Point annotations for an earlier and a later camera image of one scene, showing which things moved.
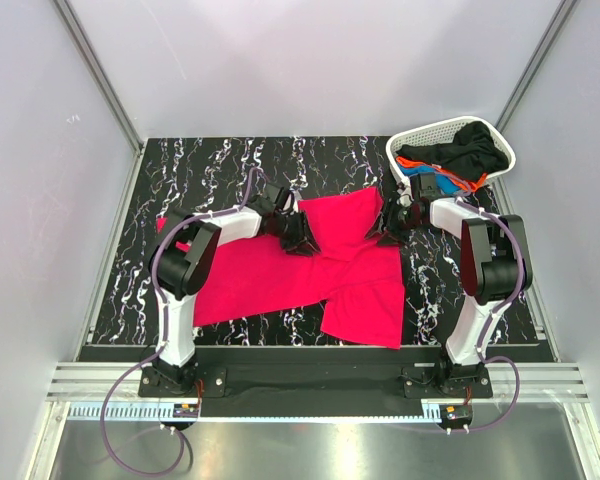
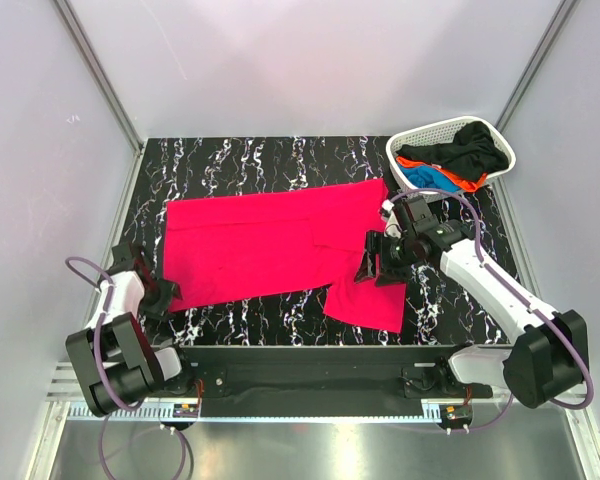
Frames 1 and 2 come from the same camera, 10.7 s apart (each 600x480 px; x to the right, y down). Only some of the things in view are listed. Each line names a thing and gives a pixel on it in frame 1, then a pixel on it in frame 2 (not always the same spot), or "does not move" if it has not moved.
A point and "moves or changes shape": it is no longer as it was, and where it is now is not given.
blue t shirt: (443, 183) does not move
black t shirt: (470, 156) does not move
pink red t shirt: (357, 283) moves or changes shape
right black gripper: (388, 211) → (388, 274)
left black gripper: (303, 242) → (168, 291)
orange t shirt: (470, 184) does not move
